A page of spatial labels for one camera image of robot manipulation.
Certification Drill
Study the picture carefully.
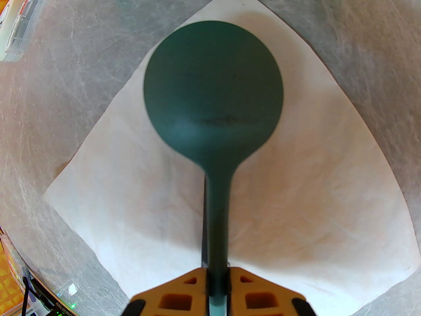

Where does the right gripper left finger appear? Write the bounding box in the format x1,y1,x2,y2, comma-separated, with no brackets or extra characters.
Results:
122,267,209,316

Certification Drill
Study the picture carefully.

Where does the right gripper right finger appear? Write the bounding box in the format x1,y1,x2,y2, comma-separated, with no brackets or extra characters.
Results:
227,267,318,316

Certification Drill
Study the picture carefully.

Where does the white paper napkin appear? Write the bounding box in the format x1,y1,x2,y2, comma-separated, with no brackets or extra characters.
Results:
43,0,421,308

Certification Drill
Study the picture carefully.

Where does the green plastic spoon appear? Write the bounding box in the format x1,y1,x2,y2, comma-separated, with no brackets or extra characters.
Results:
143,20,284,316

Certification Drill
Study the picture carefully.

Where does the white box of coloured markers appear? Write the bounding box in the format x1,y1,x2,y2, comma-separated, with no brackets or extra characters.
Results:
0,0,37,62

